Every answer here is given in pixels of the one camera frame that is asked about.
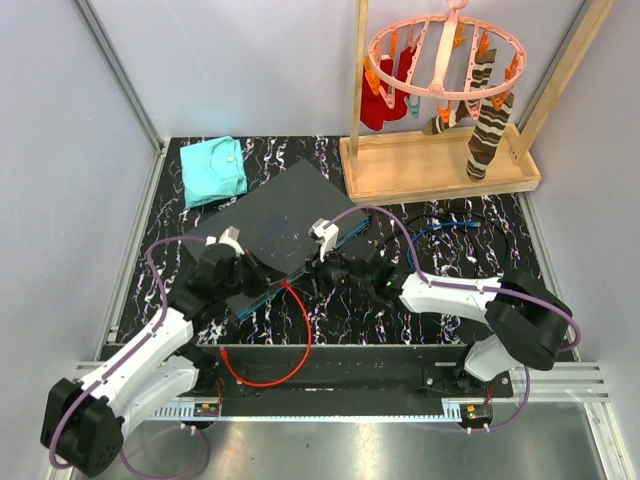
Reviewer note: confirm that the red sock right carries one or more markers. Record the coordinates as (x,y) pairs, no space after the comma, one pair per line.
(400,108)

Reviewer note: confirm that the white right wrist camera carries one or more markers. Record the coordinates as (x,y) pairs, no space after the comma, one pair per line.
(325,234)

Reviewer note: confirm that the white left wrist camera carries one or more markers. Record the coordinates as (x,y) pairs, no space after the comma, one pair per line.
(229,237)

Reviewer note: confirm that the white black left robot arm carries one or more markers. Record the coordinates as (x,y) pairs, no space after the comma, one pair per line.
(86,421)

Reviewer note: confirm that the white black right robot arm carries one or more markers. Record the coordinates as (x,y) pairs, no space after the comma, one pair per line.
(527,323)

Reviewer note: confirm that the folded teal cloth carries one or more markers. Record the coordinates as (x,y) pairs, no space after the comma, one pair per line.
(212,170)

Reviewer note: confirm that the red sock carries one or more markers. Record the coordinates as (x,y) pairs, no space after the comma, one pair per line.
(400,108)
(374,110)

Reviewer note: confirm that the wooden rack with tray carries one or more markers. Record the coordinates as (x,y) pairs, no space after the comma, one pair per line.
(409,167)

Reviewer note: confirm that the dark grey network switch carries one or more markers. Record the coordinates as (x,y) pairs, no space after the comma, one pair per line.
(273,220)

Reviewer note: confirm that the pink round clip hanger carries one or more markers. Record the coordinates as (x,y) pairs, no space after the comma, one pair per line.
(457,31)

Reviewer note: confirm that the brown striped sock long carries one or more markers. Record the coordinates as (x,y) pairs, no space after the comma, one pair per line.
(486,136)

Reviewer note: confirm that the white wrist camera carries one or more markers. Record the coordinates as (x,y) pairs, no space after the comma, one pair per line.
(229,237)
(325,234)

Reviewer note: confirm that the red sock left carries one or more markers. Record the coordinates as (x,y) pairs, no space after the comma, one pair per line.
(374,110)

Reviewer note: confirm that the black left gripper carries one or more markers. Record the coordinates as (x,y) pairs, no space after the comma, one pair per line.
(263,274)

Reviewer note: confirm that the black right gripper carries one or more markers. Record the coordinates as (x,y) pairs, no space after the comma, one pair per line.
(317,269)

